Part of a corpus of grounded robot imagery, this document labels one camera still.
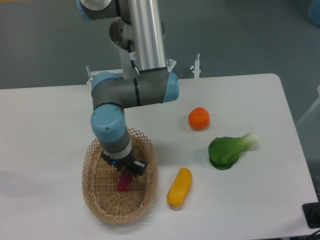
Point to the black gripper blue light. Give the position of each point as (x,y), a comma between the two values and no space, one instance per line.
(125,161)

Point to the purple sweet potato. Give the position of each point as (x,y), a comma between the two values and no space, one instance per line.
(125,180)

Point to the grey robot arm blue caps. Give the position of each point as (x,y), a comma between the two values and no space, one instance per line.
(137,29)

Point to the woven wicker oval basket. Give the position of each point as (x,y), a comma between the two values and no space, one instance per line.
(100,182)

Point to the yellow mango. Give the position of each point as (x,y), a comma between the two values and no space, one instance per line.
(180,188)

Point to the orange tangerine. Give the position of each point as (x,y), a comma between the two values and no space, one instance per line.
(199,118)

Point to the green bok choy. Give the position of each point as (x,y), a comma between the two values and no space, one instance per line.
(225,151)

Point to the black device at table edge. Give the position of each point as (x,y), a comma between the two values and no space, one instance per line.
(312,214)

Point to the white metal mounting frame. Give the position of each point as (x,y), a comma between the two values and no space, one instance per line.
(170,63)

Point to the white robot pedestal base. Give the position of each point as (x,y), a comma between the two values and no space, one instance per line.
(128,60)

